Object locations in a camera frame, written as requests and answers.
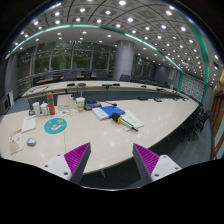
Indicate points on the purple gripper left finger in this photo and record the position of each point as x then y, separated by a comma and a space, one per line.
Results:
70, 166

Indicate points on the white mug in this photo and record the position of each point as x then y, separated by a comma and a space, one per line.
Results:
36, 108

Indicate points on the white jar with lid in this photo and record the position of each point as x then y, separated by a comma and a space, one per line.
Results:
44, 109

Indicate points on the white paper booklet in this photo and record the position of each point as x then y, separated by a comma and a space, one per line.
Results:
28, 123

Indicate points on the blue folder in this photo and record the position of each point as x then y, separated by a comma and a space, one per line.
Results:
109, 110

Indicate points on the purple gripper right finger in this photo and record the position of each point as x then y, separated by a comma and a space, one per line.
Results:
151, 166

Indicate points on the white paper sheets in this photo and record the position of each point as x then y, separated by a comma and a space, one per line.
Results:
128, 116

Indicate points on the red white leaflet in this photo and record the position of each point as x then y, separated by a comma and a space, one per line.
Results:
15, 139

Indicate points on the beige paper bag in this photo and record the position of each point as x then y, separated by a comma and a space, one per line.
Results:
65, 102

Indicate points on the grey round column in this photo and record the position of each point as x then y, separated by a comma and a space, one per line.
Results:
123, 59

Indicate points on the yellow black umbrella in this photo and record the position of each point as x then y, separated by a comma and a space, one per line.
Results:
118, 119

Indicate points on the round teal fan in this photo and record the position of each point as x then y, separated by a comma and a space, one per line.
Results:
55, 125

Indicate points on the green paper cup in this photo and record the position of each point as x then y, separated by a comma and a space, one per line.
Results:
80, 103

